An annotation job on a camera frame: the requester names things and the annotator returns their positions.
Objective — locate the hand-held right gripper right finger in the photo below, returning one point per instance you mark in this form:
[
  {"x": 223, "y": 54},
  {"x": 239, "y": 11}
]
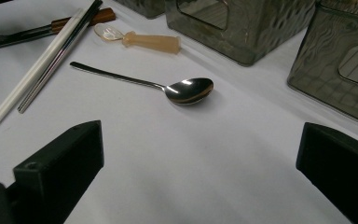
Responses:
[{"x": 338, "y": 174}]

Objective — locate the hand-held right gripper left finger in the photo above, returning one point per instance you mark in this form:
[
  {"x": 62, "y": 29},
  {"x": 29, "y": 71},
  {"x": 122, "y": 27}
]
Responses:
[{"x": 59, "y": 168}]

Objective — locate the silver tongs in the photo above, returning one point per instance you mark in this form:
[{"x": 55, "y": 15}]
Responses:
[{"x": 32, "y": 77}]

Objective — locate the white chopstick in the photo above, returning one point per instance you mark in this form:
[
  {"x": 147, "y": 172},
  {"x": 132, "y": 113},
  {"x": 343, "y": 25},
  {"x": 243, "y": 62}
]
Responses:
[{"x": 27, "y": 77}]

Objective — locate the metal chopstick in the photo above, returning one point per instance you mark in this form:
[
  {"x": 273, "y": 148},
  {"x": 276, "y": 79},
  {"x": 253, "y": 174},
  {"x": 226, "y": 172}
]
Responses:
[
  {"x": 52, "y": 62},
  {"x": 57, "y": 62}
]

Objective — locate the metal spoon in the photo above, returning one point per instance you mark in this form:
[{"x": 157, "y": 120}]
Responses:
[{"x": 189, "y": 90}]

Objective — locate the translucent grey bin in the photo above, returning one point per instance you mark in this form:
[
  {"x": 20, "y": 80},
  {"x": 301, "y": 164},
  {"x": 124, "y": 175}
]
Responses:
[
  {"x": 146, "y": 9},
  {"x": 261, "y": 37},
  {"x": 317, "y": 71}
]

